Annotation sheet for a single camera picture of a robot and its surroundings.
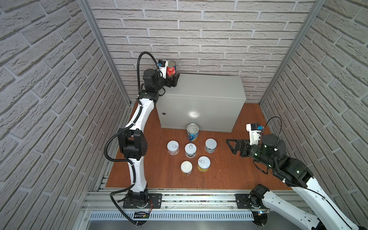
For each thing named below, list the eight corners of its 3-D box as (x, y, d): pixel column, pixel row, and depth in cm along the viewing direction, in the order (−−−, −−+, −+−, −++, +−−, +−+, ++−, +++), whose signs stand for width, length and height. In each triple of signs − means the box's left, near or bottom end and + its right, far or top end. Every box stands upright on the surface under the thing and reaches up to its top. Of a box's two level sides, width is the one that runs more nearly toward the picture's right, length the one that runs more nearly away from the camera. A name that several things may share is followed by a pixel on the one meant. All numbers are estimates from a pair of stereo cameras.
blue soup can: (186, 142, 98) (186, 133, 90) (186, 131, 104) (186, 122, 95) (198, 142, 98) (199, 134, 90) (197, 131, 104) (198, 122, 95)
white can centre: (184, 158, 90) (184, 154, 86) (184, 146, 95) (184, 142, 91) (196, 158, 90) (196, 155, 86) (196, 146, 96) (196, 143, 91)
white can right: (204, 153, 94) (205, 148, 89) (203, 142, 98) (204, 138, 94) (216, 153, 94) (218, 148, 89) (215, 142, 99) (216, 138, 94)
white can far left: (167, 155, 92) (166, 151, 87) (168, 144, 97) (167, 140, 92) (178, 155, 92) (178, 151, 87) (179, 144, 97) (178, 140, 92)
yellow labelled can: (197, 172, 86) (198, 168, 81) (197, 159, 91) (197, 155, 86) (209, 172, 86) (211, 168, 81) (208, 159, 91) (210, 155, 86)
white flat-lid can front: (180, 176, 83) (180, 172, 78) (181, 164, 88) (180, 160, 83) (192, 176, 83) (192, 172, 78) (192, 164, 88) (192, 160, 83)
